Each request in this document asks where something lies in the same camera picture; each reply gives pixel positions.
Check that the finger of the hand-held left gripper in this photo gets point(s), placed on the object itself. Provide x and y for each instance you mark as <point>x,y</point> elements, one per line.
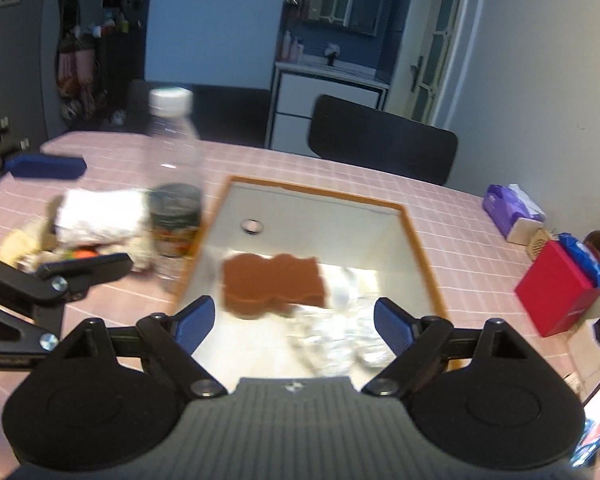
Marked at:
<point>87,267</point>
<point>45,167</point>

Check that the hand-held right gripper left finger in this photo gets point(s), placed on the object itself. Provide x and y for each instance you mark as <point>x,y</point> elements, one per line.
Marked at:
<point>196,321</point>

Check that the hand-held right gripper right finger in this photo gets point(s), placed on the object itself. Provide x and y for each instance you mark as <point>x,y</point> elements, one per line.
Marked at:
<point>391,322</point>

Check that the white satin cloth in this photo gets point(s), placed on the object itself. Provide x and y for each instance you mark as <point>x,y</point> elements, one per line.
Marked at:
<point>102,215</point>

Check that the brown sponge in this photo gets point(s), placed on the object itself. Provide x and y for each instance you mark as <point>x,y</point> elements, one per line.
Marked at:
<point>272,282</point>

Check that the white box with orange rim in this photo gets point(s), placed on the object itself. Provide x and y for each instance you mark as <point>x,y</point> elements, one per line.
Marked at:
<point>320,225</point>

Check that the crumpled clear plastic wrap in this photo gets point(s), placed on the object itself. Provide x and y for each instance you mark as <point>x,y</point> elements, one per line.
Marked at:
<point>340,330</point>

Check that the clear plastic bottle green label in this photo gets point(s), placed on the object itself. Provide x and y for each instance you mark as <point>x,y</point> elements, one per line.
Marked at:
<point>174,220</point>

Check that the hanging pink bags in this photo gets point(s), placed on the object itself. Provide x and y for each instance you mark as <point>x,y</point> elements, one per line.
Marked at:
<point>75,67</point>

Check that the purple tissue pack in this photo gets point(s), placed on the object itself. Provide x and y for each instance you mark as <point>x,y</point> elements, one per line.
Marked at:
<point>510,210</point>

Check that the pink checked tablecloth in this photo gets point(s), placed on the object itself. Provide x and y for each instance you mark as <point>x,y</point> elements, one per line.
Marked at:
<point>330,167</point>

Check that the small woven wooden holder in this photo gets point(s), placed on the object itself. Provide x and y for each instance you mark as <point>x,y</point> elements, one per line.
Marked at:
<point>539,245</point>

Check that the red box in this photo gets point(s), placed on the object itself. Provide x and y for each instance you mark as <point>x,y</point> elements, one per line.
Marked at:
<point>555,290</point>

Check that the black chair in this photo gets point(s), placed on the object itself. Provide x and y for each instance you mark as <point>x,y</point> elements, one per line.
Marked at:
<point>225,112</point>
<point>380,140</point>

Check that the blue packet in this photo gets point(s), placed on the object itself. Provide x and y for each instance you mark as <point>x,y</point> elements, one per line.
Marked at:
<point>587,257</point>

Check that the white cabinet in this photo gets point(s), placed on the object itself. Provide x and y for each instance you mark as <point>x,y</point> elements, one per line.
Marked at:
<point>325,95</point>

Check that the pink bottles on counter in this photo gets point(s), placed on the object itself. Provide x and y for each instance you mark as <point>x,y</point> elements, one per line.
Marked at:
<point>292,46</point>

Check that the white glazed door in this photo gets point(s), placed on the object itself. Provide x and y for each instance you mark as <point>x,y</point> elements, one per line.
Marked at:
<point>442,45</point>

